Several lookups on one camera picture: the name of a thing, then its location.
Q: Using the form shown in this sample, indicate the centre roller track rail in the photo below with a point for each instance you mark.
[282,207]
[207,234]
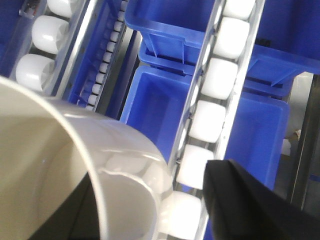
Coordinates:
[209,112]

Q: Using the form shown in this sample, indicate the far left blue crate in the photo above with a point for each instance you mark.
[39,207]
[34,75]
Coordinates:
[9,39]

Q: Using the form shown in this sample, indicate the upper right blue crate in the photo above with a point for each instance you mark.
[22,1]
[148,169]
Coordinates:
[287,44]

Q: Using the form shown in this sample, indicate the lower middle blue crate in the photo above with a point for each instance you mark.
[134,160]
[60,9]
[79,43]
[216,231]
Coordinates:
[154,105]

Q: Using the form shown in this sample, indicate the upper middle blue crate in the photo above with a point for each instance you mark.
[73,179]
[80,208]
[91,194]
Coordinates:
[172,31]

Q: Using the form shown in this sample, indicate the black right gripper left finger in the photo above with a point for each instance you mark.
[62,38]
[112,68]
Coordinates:
[75,219]

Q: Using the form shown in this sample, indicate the white plastic bin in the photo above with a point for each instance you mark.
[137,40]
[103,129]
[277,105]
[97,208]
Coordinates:
[47,147]

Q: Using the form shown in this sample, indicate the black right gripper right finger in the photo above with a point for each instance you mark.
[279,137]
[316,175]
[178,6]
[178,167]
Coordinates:
[242,208]

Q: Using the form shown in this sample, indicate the small roller track rail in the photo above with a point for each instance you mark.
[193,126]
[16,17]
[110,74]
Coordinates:
[95,81]

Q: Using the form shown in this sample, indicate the left roller track rail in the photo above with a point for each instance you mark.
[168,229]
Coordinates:
[52,33]

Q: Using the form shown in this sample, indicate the lower right blue crate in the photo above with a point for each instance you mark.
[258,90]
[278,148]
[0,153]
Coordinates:
[255,143]

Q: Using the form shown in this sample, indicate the blue crate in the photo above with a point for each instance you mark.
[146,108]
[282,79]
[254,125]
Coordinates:
[172,31]
[255,143]
[154,105]
[9,39]
[287,44]

